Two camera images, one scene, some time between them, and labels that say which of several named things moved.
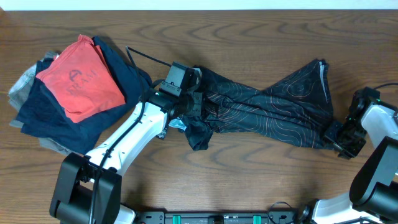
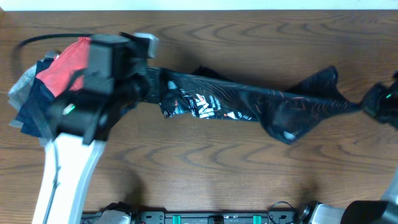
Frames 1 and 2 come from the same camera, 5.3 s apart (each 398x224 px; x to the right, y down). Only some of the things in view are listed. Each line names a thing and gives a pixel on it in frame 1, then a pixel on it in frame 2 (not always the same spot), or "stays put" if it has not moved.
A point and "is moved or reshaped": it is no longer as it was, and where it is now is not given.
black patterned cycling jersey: (296, 109) is moved or reshaped
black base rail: (232, 217) stays put
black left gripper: (198, 101) -> (148, 77)
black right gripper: (346, 152) -> (370, 103)
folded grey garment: (18, 93) stays put
